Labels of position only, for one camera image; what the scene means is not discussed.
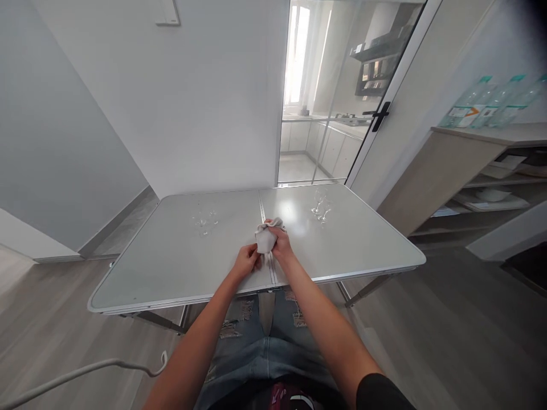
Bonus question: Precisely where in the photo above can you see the person's right hand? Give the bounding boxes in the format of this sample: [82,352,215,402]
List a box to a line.
[263,218,296,262]

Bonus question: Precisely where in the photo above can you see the person's left hand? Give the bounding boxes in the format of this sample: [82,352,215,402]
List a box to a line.
[228,244,264,283]

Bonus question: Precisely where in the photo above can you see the white cleaning cloth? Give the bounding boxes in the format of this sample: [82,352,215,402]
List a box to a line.
[255,216,286,254]

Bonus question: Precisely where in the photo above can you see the white folding table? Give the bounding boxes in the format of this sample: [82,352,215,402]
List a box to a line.
[87,183,427,335]

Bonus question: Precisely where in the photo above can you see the white kitchen counter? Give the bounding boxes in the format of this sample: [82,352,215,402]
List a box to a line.
[280,110,373,180]

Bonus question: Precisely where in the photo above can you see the person's legs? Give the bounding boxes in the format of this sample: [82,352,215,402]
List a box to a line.
[194,289,345,410]

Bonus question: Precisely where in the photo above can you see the light wooden shelf unit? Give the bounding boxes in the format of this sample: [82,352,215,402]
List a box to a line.
[377,121,547,241]

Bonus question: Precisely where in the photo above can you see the person's body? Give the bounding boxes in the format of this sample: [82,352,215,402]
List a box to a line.
[255,375,348,410]

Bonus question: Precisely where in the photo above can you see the glass sliding door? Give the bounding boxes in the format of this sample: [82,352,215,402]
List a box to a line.
[276,0,443,187]

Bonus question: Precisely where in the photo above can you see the dark range hood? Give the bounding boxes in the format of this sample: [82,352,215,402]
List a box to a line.
[348,7,414,62]

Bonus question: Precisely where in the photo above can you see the clear plastic water bottle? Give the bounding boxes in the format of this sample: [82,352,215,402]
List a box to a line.
[487,74,527,129]
[517,74,547,127]
[439,75,493,129]

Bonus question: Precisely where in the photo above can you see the black door handle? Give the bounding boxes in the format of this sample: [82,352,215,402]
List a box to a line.
[370,101,392,133]

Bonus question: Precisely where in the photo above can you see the white wall panel box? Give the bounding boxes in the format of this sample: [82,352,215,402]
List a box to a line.
[154,0,183,27]

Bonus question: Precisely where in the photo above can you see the white cable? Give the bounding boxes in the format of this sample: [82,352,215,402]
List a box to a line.
[0,351,170,410]

